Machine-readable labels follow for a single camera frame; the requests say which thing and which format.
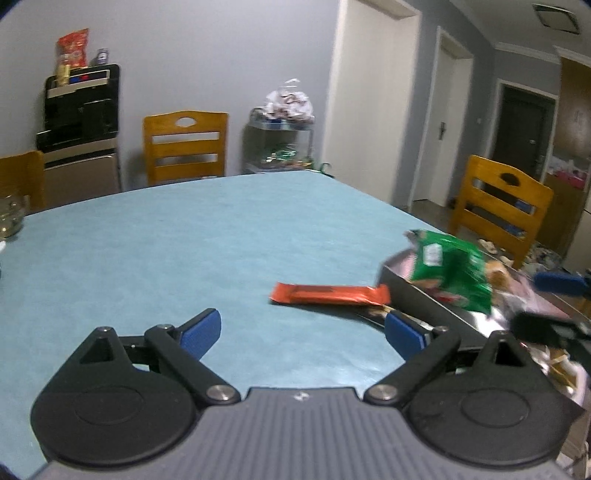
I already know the grey box with white inside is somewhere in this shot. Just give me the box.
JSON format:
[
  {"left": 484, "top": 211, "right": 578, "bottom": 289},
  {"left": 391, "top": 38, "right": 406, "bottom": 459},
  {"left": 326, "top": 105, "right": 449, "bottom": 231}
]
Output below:
[{"left": 378, "top": 247, "right": 587, "bottom": 416}]

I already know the red snack bag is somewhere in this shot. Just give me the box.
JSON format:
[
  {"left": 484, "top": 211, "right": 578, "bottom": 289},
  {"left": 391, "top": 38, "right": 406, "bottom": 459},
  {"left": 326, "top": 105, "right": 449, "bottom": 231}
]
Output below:
[{"left": 57, "top": 28, "right": 89, "bottom": 70}]

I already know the ceiling vent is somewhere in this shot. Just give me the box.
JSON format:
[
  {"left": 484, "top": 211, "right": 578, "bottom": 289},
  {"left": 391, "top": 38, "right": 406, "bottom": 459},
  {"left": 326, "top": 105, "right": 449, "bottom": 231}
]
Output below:
[{"left": 532, "top": 4, "right": 580, "bottom": 34}]

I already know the metal shelf cart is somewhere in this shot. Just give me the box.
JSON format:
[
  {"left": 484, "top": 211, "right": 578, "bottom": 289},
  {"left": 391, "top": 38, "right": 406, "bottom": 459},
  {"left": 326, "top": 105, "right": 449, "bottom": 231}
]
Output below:
[{"left": 243, "top": 108, "right": 315, "bottom": 175}]

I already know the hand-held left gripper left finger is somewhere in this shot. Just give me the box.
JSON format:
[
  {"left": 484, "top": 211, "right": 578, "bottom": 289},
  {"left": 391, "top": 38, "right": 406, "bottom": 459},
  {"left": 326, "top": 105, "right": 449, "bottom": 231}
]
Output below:
[{"left": 60, "top": 308, "right": 242, "bottom": 408}]

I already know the black beige water dispenser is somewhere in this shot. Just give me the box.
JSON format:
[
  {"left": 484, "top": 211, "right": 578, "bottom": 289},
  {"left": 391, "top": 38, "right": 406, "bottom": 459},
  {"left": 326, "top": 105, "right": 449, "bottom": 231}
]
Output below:
[{"left": 36, "top": 64, "right": 123, "bottom": 204}]

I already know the wooden chair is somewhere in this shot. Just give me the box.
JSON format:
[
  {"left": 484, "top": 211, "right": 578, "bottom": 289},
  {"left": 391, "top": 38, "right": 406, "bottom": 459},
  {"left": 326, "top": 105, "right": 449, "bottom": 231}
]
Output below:
[
  {"left": 450, "top": 154, "right": 555, "bottom": 271},
  {"left": 142, "top": 111, "right": 229, "bottom": 188},
  {"left": 0, "top": 151, "right": 47, "bottom": 215}
]

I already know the green snack bag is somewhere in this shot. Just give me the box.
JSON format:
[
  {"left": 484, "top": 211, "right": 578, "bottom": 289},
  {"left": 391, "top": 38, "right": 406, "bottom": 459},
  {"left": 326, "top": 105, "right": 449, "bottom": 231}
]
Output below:
[{"left": 405, "top": 228, "right": 495, "bottom": 315}]

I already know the tan nut snack packet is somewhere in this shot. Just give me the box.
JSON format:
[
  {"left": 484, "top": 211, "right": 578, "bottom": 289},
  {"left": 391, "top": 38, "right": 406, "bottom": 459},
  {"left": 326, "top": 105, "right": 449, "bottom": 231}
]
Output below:
[{"left": 482, "top": 258, "right": 515, "bottom": 291}]

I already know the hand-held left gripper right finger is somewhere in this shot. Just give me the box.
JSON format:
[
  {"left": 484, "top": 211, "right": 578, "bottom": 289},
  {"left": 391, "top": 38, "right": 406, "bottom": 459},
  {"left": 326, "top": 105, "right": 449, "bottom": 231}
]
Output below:
[{"left": 364, "top": 312, "right": 539, "bottom": 407}]

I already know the dark door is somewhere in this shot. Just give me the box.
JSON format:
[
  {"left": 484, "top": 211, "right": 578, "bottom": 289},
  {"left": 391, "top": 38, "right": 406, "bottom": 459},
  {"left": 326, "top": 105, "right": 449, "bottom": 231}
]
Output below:
[{"left": 492, "top": 80, "right": 557, "bottom": 181}]

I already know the white plastic bag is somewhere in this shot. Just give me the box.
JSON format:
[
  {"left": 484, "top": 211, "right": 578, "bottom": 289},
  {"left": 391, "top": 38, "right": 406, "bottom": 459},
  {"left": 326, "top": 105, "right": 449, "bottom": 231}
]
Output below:
[{"left": 264, "top": 78, "right": 315, "bottom": 123}]

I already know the glass jar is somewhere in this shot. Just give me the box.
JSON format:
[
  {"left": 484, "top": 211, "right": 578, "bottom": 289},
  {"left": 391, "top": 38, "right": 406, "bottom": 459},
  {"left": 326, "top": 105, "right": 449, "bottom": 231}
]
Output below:
[{"left": 0, "top": 194, "right": 26, "bottom": 240}]

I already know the beige cracker packet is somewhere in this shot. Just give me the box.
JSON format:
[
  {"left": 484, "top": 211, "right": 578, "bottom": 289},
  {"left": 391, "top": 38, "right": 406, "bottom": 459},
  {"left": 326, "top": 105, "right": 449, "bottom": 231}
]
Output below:
[{"left": 538, "top": 346, "right": 583, "bottom": 398}]

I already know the white door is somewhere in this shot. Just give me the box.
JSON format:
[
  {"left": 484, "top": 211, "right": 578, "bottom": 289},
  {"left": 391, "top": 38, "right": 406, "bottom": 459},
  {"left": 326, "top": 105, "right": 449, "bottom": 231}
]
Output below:
[{"left": 413, "top": 28, "right": 474, "bottom": 208}]

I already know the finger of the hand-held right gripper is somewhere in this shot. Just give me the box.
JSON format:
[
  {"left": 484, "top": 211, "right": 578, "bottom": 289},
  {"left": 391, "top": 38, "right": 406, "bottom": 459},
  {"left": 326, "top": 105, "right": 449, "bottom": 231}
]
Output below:
[
  {"left": 533, "top": 271, "right": 591, "bottom": 296},
  {"left": 509, "top": 313, "right": 591, "bottom": 352}
]

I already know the orange snack bar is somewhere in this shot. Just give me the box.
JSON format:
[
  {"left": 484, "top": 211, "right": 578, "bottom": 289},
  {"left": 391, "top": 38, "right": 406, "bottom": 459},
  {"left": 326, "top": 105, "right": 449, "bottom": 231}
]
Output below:
[{"left": 269, "top": 282, "right": 392, "bottom": 308}]

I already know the wooden cabinet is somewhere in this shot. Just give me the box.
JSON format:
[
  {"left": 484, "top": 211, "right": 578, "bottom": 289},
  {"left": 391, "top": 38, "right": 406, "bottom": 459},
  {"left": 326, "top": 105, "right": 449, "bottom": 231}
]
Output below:
[{"left": 538, "top": 46, "right": 591, "bottom": 259}]

